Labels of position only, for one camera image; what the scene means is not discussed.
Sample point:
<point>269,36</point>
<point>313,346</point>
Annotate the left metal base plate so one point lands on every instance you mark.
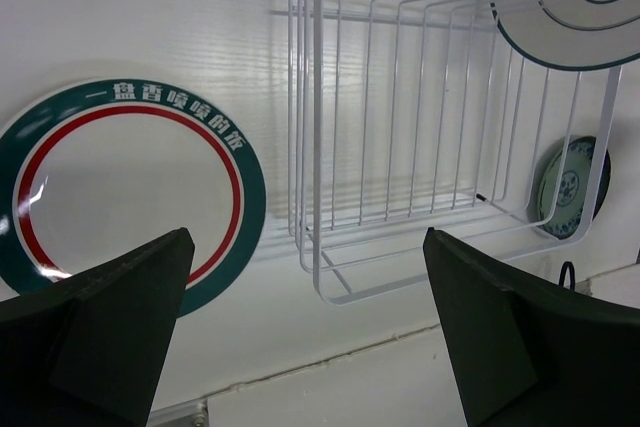
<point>193,413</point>

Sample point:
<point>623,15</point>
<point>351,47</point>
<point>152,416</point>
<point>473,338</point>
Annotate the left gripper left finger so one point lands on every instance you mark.
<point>89,350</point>

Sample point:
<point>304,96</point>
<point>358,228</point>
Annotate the near green red rimmed plate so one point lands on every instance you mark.
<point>98,167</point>

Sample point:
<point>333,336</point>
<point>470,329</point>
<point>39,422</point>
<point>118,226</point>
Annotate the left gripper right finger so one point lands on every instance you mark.
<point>526,351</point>

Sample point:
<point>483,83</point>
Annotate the white plate with characters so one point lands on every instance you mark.
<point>571,35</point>

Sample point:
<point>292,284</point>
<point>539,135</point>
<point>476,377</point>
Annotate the green blue patterned plate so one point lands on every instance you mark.
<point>562,187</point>

